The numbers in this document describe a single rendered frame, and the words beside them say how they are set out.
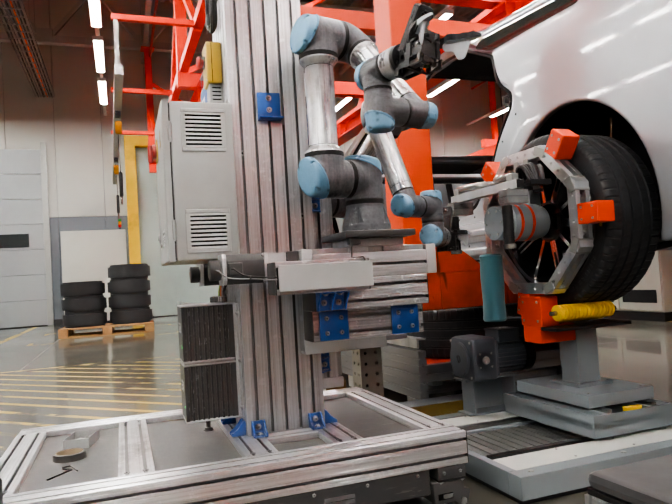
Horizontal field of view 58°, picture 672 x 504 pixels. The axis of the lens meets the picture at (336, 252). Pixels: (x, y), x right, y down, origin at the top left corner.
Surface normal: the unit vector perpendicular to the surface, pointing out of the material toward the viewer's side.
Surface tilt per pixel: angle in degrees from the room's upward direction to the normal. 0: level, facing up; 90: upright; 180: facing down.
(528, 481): 90
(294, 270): 90
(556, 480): 90
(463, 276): 90
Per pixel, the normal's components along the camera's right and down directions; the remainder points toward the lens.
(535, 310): -0.94, 0.04
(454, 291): 0.35, -0.06
